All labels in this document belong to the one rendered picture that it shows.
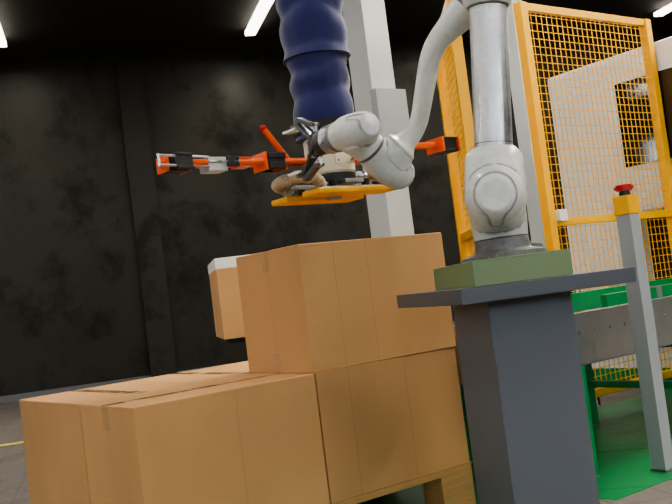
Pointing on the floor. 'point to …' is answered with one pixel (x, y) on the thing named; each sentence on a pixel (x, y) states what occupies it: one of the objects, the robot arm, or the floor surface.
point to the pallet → (433, 487)
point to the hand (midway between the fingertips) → (290, 153)
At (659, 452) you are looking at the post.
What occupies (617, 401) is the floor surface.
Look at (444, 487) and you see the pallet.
